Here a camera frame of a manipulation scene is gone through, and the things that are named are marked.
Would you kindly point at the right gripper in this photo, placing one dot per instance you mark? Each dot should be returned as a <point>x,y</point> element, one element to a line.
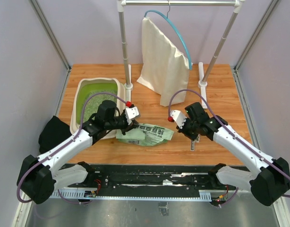
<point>183,130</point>

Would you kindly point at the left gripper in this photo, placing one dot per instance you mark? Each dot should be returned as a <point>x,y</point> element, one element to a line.
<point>133,124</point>

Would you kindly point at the piano pattern bag clip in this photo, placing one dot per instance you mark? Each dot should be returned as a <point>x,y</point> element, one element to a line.
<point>194,142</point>

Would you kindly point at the green cat litter bag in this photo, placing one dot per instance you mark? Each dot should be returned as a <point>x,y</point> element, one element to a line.
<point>146,135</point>

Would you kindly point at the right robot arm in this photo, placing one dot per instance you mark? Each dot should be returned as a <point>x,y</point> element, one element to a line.
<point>266,178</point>

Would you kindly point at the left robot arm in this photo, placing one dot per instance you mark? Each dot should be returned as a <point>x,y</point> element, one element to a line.
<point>40,176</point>

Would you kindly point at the cream green litter box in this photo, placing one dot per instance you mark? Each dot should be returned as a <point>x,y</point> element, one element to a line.
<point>91,93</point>

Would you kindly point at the cream cloth bag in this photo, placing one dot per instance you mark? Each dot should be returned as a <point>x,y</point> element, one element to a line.
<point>165,68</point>

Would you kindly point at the black cloth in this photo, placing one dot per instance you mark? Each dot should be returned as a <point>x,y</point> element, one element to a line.
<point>53,134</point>

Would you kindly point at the blue clothes hanger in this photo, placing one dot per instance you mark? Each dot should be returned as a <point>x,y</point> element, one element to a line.
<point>190,65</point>

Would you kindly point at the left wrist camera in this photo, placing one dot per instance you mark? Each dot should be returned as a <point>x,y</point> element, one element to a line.
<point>131,114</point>

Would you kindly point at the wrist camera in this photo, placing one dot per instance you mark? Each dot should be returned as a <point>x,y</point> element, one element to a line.
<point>131,114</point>
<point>178,117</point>

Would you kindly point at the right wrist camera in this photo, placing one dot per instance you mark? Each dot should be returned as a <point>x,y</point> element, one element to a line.
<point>178,117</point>

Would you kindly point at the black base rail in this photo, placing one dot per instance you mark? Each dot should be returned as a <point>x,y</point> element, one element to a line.
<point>157,181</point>

